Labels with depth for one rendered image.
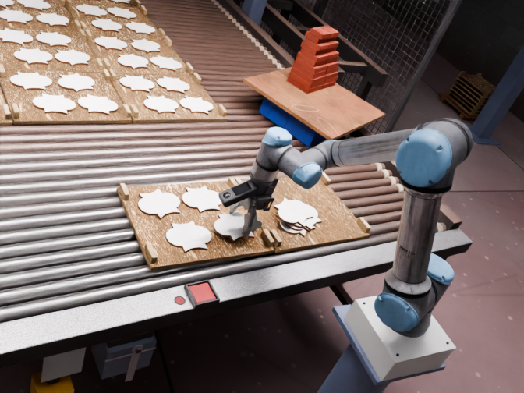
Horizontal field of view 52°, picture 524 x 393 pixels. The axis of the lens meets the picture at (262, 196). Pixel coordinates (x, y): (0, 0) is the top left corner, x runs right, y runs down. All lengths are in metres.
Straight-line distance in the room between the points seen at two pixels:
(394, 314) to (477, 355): 1.94
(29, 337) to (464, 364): 2.41
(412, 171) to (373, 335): 0.57
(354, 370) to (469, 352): 1.61
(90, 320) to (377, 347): 0.78
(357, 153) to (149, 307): 0.69
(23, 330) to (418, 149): 0.98
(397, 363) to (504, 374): 1.84
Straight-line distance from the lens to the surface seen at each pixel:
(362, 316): 1.63
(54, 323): 1.39
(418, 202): 1.27
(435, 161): 1.19
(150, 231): 1.61
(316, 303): 2.97
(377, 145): 1.44
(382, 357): 1.59
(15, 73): 2.26
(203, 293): 1.50
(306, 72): 2.47
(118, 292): 1.46
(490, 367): 3.33
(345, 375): 1.82
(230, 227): 1.66
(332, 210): 1.97
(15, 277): 1.48
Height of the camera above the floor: 2.03
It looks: 35 degrees down
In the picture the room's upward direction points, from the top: 22 degrees clockwise
